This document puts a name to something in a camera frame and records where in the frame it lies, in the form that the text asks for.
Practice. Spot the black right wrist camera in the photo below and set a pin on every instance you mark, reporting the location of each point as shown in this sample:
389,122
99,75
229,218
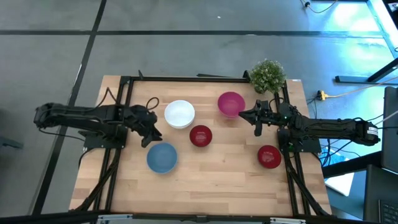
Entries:
266,109

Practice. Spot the white paper sheet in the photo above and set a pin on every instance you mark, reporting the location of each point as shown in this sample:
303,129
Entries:
342,183

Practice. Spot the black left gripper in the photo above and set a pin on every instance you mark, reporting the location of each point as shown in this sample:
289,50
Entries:
143,124

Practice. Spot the black crossbeam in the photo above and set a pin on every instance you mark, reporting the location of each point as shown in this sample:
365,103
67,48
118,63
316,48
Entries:
62,218

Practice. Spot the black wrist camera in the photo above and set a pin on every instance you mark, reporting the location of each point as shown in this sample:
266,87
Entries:
266,109
138,112

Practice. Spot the silver metal bracket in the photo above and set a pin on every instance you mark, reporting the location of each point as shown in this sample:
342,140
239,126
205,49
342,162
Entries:
115,218
287,221

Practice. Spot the dark grey monitor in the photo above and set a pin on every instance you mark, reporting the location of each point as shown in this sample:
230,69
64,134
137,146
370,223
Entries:
391,130

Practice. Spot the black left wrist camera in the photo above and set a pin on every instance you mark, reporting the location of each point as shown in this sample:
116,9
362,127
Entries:
138,112

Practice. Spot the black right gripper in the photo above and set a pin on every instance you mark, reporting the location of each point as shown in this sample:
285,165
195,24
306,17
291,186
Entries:
267,119

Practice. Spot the white bowl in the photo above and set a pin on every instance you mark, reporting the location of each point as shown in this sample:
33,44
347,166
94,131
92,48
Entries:
182,127
179,112

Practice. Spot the black laptop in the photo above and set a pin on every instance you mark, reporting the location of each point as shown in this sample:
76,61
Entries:
377,186

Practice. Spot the black aluminium table frame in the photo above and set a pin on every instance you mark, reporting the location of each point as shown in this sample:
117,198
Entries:
186,79

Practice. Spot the pink bowl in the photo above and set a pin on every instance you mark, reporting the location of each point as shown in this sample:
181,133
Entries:
230,104

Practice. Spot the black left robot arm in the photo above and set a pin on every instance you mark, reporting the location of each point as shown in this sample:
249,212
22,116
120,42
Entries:
77,116

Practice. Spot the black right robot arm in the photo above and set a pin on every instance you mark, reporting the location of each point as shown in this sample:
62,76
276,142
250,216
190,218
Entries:
335,127

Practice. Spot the blue bowl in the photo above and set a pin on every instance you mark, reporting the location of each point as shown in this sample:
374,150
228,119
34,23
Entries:
162,157

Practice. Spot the black desk leg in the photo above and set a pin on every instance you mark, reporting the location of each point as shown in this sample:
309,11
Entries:
351,79

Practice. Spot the green artificial potted plant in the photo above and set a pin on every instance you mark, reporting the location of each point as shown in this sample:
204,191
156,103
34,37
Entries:
267,76

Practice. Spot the black bowl with red interior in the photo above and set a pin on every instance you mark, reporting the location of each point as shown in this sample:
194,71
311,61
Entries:
201,136
269,156

